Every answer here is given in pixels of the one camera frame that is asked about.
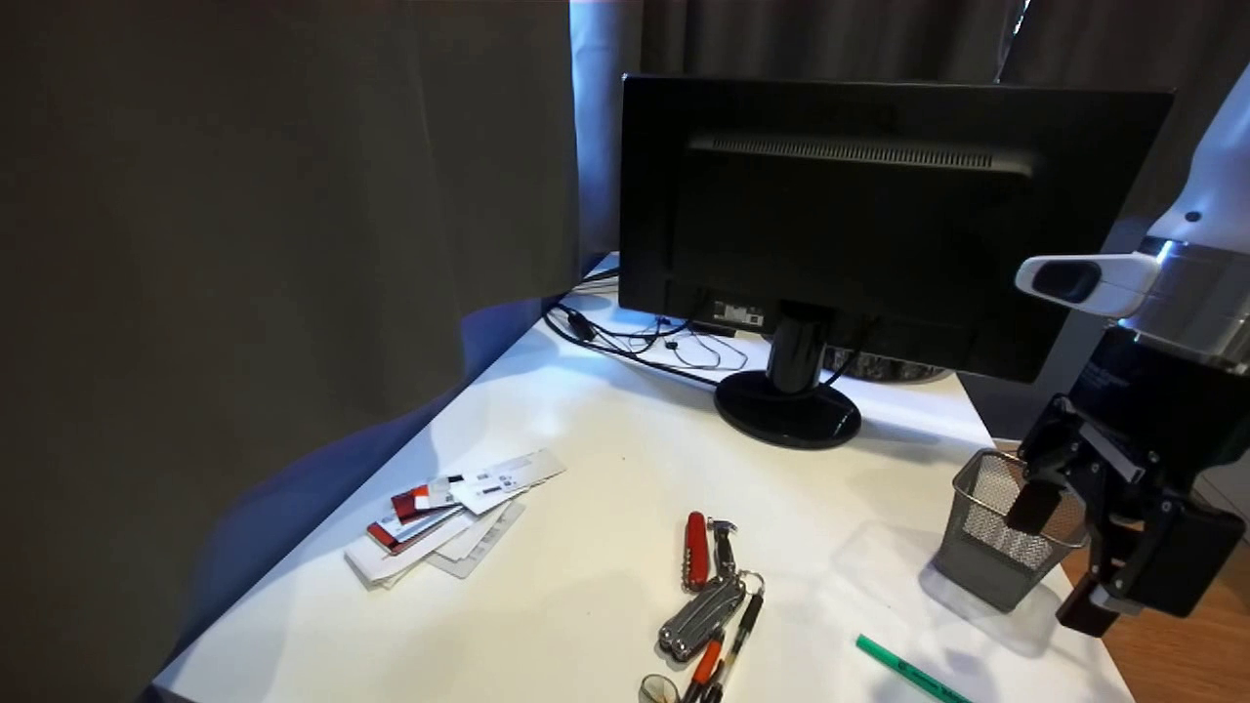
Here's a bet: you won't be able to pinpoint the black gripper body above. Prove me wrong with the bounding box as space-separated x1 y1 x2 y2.
1062 324 1250 506

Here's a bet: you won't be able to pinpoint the grey mesh pen holder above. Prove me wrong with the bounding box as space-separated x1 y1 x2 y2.
920 445 1095 617

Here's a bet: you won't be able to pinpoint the green pen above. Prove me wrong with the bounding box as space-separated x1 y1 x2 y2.
851 629 977 703

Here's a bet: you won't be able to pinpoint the orange and black pen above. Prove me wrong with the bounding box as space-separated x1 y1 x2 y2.
680 588 769 703

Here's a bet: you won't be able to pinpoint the black monitor with round stand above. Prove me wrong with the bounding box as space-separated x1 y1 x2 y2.
615 71 1176 453

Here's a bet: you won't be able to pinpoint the red pocket knife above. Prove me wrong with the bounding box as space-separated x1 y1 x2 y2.
680 506 724 593

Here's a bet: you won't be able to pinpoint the grey multitool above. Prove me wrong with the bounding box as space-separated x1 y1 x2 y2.
654 575 750 662

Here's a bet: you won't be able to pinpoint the silver round key tag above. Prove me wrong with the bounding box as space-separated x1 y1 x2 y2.
634 666 684 703

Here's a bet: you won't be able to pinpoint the white printed card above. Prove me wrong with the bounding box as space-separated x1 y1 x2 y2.
447 445 565 520

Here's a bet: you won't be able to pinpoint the red and white card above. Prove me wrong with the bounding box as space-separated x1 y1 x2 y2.
365 480 466 557

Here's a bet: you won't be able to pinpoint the grey curtain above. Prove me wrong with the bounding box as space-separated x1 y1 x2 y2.
0 0 1250 703

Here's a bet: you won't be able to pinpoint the black monitor cables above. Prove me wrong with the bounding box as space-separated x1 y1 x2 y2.
534 258 789 399

